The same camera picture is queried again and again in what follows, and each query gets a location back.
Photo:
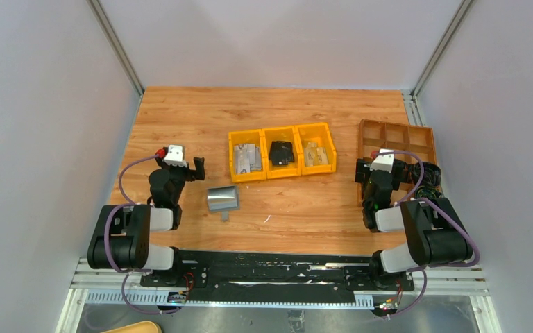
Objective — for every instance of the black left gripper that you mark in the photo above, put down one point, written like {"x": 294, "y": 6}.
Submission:
{"x": 192, "y": 175}

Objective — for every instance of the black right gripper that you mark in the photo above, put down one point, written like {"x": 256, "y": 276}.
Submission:
{"x": 363, "y": 168}

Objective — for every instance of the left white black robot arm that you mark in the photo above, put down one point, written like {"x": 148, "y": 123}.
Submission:
{"x": 121, "y": 238}

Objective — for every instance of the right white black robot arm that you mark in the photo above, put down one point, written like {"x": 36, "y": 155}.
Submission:
{"x": 435, "y": 236}

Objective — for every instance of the cards in yellow bin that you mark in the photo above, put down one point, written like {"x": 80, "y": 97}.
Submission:
{"x": 247, "y": 158}

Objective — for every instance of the wooden compartment tray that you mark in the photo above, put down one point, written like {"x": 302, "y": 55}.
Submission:
{"x": 374, "y": 135}

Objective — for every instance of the green patterned rolled tie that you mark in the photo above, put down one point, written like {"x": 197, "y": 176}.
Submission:
{"x": 429, "y": 192}

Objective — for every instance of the yellow plastic bin row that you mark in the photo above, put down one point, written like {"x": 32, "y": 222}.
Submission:
{"x": 299, "y": 136}

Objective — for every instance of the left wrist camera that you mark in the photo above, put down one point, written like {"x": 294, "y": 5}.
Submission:
{"x": 174, "y": 155}

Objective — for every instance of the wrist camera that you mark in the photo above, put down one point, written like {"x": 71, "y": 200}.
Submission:
{"x": 174, "y": 155}
{"x": 383, "y": 160}

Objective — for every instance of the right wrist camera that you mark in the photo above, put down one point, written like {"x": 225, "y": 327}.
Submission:
{"x": 383, "y": 160}

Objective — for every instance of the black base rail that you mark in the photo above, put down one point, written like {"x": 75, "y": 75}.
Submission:
{"x": 276, "y": 277}

